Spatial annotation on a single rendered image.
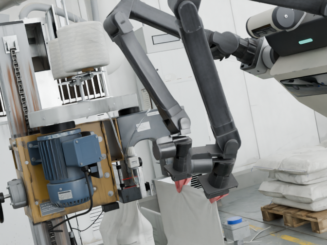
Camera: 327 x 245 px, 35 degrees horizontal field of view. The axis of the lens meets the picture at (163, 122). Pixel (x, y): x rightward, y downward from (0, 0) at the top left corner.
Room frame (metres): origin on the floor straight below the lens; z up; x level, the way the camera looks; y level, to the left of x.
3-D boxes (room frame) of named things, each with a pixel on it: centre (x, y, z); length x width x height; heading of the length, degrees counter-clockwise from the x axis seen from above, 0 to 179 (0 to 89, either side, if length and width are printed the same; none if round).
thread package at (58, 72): (2.10, 0.32, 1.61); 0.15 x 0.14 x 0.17; 22
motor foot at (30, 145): (1.86, 0.42, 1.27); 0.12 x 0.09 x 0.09; 112
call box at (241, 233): (2.05, -0.20, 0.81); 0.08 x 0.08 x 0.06; 22
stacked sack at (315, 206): (4.75, -1.16, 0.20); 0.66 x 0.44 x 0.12; 22
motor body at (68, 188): (1.79, 0.36, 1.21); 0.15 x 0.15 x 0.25
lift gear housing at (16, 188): (1.93, 0.59, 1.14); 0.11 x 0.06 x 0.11; 22
